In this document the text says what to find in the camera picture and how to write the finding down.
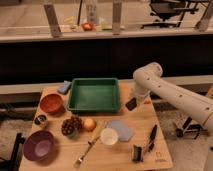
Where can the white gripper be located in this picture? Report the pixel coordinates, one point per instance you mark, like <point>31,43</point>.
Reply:
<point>141,94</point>

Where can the black eraser block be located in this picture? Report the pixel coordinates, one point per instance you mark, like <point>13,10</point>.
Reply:
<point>131,104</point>

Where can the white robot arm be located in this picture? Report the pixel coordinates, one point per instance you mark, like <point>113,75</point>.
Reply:
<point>200,108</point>

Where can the green plastic tray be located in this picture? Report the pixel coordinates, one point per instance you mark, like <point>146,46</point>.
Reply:
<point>94,95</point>

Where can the orange carrot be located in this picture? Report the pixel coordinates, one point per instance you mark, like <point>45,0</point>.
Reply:
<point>147,102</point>

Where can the light blue cloth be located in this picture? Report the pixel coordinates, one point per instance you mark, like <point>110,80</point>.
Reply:
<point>124,132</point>

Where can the black marker pen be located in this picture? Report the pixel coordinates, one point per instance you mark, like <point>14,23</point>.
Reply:
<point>150,145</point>

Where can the white cup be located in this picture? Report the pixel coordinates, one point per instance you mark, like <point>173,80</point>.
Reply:
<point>109,137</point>

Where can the black tripod stand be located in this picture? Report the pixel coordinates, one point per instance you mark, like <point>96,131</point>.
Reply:
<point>188,127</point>

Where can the peach-coloured fruit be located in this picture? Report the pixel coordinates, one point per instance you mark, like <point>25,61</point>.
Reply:
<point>89,124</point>

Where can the blue sponge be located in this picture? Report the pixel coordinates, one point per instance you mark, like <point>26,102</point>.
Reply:
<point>64,87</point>

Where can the pine cone in cup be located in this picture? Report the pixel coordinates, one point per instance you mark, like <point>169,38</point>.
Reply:
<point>71,127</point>

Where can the red apple on shelf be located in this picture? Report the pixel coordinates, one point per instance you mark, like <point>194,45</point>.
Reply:
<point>87,26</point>

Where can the black office chair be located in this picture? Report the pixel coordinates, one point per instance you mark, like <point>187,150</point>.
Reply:
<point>171,12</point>

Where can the orange-brown bowl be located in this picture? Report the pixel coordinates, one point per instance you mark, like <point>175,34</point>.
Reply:
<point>51,104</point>

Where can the small dark cup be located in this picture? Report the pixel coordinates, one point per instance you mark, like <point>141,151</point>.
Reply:
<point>41,120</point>

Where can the purple bowl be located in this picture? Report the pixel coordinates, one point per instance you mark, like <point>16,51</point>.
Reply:
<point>38,145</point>

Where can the black chair frame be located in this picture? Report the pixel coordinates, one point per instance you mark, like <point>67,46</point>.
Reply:
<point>9,165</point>

